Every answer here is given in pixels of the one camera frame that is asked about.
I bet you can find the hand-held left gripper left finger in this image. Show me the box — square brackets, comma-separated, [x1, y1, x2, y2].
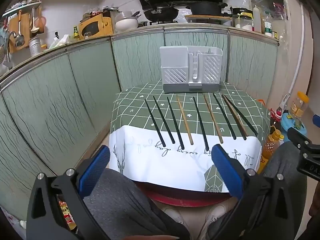
[26, 145, 112, 240]

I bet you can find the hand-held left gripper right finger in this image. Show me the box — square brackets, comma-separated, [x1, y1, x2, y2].
[197, 144, 300, 240]

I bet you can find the black chopstick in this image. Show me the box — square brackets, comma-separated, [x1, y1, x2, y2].
[224, 95, 259, 136]
[193, 96, 210, 151]
[153, 95, 176, 144]
[167, 97, 185, 150]
[144, 99, 167, 147]
[213, 93, 237, 140]

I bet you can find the dark brown chopstick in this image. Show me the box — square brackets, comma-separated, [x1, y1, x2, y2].
[222, 94, 247, 141]

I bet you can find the wooden chopstick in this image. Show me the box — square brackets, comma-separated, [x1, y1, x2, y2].
[176, 95, 194, 145]
[203, 94, 224, 144]

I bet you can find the white utensil holder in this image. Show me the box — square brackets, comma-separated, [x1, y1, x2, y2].
[159, 45, 224, 94]

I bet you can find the person's left hand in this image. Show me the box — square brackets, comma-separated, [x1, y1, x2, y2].
[124, 235, 180, 240]

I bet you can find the blue plastic container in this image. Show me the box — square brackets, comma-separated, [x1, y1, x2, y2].
[280, 112, 308, 141]

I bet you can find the jar with yellow lid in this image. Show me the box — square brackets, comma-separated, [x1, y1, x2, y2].
[290, 92, 309, 120]

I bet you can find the yellow oil bottle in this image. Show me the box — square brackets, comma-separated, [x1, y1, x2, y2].
[260, 126, 284, 173]

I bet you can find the red cap bottle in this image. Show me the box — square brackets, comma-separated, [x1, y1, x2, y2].
[270, 109, 282, 130]

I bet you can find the person's left leg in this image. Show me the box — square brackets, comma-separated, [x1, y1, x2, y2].
[83, 167, 191, 240]

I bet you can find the person's right shoe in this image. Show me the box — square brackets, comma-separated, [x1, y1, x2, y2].
[199, 197, 238, 240]

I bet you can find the person's shoe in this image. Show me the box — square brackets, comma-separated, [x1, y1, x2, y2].
[161, 206, 190, 233]
[199, 197, 238, 240]

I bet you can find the red snack packet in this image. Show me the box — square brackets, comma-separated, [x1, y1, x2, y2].
[59, 200, 76, 231]

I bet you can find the red round table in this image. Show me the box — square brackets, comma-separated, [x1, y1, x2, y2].
[135, 180, 238, 207]

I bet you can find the green checked tablecloth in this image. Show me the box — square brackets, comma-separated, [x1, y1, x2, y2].
[109, 79, 272, 193]

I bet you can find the white pipe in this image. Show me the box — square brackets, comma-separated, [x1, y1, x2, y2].
[287, 5, 307, 105]

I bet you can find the person's left shoe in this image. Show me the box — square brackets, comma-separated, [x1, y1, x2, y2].
[161, 206, 190, 233]

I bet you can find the green label bottle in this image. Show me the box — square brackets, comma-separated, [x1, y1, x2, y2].
[264, 12, 273, 37]

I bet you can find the white squeeze bottle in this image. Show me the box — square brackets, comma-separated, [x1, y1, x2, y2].
[252, 5, 262, 33]

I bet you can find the clear jar white powder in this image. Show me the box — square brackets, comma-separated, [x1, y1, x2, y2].
[235, 15, 253, 31]

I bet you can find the white plastic bag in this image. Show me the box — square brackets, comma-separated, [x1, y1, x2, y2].
[49, 34, 69, 49]

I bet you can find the black lidded appliance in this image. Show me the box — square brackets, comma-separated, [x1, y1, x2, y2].
[230, 6, 252, 16]

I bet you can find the metal cup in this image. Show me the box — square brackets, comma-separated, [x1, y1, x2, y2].
[29, 37, 42, 57]

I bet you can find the yellow toaster oven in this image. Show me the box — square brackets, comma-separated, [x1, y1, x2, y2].
[79, 14, 115, 38]

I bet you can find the white bowl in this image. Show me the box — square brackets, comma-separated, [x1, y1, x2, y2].
[115, 11, 139, 32]

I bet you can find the black cooking pot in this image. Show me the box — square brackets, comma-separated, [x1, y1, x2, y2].
[191, 1, 228, 15]

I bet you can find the gas stove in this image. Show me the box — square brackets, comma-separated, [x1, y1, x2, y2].
[139, 19, 190, 27]

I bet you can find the hanging wooden cutting board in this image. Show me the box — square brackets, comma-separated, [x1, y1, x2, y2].
[9, 12, 31, 53]

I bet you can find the black wok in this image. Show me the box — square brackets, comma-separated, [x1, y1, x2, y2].
[143, 1, 180, 22]

